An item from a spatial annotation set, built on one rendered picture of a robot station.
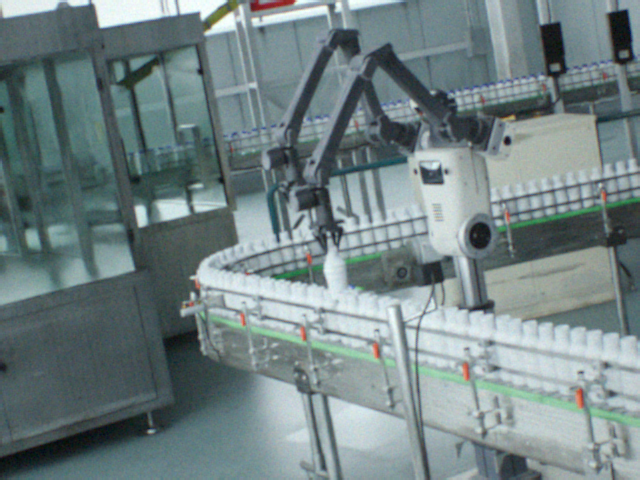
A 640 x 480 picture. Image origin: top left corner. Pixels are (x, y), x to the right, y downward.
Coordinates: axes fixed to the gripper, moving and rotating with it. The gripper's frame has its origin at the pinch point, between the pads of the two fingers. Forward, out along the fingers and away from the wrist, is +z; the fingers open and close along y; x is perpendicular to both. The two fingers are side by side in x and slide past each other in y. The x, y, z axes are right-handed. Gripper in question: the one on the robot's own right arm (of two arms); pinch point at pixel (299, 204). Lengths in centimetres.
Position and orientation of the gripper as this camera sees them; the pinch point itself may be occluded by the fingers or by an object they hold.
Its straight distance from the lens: 457.0
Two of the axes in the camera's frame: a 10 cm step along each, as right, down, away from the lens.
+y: -8.6, 2.3, -4.5
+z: 1.8, 9.7, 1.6
